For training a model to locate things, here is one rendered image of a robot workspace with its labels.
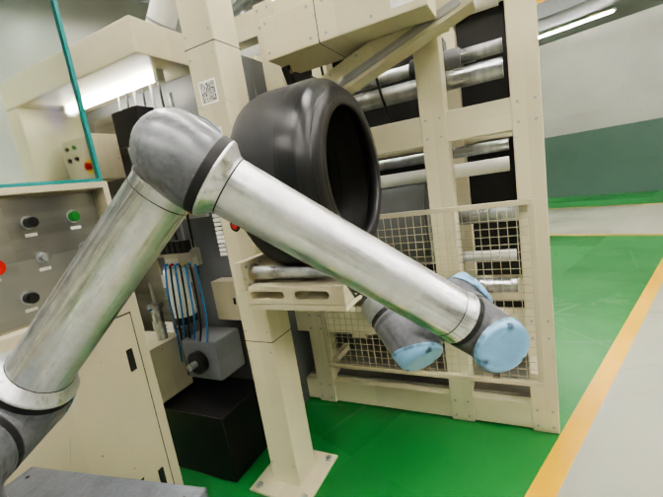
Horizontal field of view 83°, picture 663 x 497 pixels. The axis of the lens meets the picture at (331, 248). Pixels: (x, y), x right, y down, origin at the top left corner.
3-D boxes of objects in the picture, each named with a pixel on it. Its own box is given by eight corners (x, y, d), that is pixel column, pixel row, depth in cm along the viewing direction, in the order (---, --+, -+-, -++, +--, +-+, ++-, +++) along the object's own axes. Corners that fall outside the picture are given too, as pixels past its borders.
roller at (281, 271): (247, 273, 124) (252, 262, 126) (254, 282, 126) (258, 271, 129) (342, 270, 108) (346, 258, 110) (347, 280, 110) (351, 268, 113)
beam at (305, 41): (264, 61, 141) (257, 19, 139) (299, 74, 164) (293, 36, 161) (427, 4, 113) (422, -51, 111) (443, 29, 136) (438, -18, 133)
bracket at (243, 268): (239, 292, 123) (233, 263, 122) (300, 261, 158) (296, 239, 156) (247, 292, 122) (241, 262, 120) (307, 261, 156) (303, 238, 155)
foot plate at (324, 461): (250, 491, 151) (249, 486, 150) (286, 445, 174) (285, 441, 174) (307, 508, 138) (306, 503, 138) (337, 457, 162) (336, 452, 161)
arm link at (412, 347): (451, 352, 76) (411, 382, 76) (414, 307, 83) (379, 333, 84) (441, 339, 68) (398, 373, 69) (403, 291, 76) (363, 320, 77)
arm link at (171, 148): (118, 74, 43) (554, 333, 56) (157, 92, 55) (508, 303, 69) (76, 164, 44) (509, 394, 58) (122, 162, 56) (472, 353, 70)
